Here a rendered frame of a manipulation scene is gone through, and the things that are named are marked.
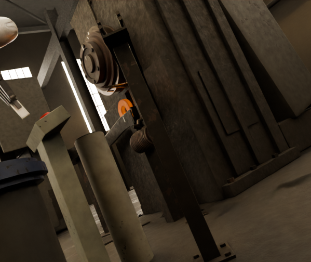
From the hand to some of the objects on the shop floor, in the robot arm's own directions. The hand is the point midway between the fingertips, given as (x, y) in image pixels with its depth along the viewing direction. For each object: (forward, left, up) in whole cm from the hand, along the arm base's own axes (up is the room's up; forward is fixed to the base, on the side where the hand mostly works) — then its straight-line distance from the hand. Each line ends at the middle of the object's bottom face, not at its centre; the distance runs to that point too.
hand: (19, 109), depth 114 cm
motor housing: (+59, +41, -67) cm, 99 cm away
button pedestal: (+5, -3, -70) cm, 70 cm away
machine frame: (+110, +82, -64) cm, 152 cm away
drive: (+186, +92, -63) cm, 217 cm away
